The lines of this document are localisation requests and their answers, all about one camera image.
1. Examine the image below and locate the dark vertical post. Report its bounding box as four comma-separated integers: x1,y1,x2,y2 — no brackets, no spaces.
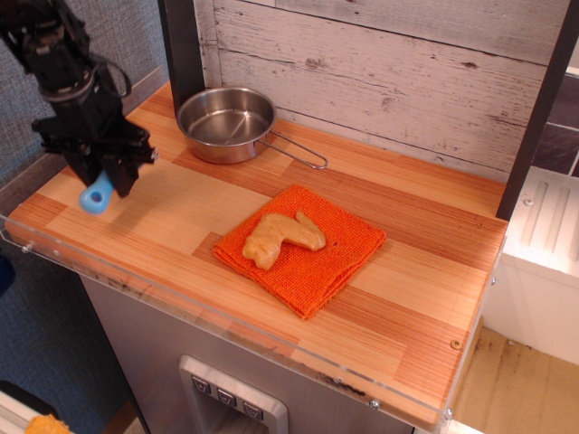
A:
157,0,205,113
496,0,578,221

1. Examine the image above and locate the silver dispenser panel with buttons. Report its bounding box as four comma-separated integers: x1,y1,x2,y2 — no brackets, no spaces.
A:
179,355,290,433

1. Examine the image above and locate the stainless steel pot with handle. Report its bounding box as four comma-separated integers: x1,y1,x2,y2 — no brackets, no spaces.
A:
176,87,328,170

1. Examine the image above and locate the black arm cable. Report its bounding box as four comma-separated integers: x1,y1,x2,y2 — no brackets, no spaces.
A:
92,56,133,99

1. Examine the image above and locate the yellow object at bottom left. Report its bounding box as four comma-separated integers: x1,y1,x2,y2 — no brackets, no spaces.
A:
24,415,71,434

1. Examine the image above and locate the dark vertical post left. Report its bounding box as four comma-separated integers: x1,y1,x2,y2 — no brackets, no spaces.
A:
157,0,205,113

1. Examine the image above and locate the grey toy fridge cabinet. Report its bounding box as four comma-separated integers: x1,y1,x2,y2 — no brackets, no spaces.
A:
81,277,413,433

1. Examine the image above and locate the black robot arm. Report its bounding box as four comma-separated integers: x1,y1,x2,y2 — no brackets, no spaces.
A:
1,1,157,197

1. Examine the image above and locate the dark vertical post right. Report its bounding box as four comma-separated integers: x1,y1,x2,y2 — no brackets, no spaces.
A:
496,0,578,221

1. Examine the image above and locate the clear acrylic table guard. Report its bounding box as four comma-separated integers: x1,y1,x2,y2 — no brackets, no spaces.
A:
3,218,482,433

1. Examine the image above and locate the blue and grey toy spoon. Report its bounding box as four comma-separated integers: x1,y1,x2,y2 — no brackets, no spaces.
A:
79,171,114,215

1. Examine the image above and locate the tan toy chicken piece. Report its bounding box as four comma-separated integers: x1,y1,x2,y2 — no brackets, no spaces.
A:
242,212,326,270

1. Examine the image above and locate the white toy sink unit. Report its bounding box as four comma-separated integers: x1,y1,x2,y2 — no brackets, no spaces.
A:
482,167,578,363

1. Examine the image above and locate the orange folded cloth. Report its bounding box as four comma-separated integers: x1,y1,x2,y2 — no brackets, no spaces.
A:
213,185,386,319

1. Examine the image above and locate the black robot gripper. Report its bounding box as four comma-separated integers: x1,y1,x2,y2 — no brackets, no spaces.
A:
32,85,157,198

